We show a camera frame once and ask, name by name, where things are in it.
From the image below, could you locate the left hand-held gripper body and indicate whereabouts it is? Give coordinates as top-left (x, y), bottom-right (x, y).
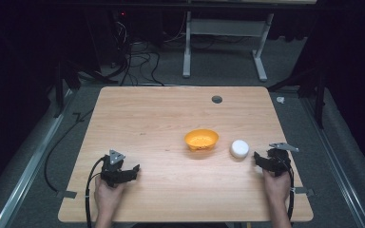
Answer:
top-left (100, 149), bottom-right (131, 188)

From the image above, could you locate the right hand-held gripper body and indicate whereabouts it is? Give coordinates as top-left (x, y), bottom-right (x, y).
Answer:
top-left (265, 142), bottom-right (300, 178)

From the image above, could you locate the person's right hand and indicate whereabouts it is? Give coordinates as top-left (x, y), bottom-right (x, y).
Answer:
top-left (262, 168), bottom-right (292, 205)

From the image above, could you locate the person's left hand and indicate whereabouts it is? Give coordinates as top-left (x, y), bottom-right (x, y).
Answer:
top-left (93, 175), bottom-right (126, 219)

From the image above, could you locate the white round cup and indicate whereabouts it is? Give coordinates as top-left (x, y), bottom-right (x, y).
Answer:
top-left (229, 139), bottom-right (250, 160)

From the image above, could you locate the grey tape strip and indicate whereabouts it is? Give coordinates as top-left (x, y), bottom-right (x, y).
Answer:
top-left (55, 189), bottom-right (78, 200)
top-left (294, 186), bottom-right (316, 198)

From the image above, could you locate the orange plastic bowl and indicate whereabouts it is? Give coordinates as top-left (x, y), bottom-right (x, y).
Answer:
top-left (183, 127), bottom-right (221, 152)

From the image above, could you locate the black metal stand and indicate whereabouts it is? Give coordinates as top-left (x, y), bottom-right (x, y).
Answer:
top-left (51, 58), bottom-right (120, 119)
top-left (266, 66), bottom-right (328, 130)

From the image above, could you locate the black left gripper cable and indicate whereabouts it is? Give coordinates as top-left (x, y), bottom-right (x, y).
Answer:
top-left (85, 155), bottom-right (107, 228)

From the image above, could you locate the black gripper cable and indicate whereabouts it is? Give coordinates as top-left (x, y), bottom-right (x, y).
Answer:
top-left (285, 164), bottom-right (297, 222)
top-left (85, 155), bottom-right (107, 228)

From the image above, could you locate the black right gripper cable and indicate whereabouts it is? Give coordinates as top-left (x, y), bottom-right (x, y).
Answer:
top-left (285, 164), bottom-right (297, 222)

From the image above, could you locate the grey metal floor rail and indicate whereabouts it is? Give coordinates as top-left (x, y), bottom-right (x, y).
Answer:
top-left (0, 88), bottom-right (74, 228)
top-left (298, 94), bottom-right (365, 228)

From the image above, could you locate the black floor cable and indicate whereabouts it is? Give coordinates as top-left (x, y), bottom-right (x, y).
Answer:
top-left (43, 108), bottom-right (95, 193)

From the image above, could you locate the tangle of black cables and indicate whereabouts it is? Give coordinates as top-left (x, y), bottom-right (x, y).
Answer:
top-left (106, 18), bottom-right (166, 87)

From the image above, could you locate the white metal desk frame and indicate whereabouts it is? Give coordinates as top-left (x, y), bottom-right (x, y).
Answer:
top-left (182, 10), bottom-right (276, 83)

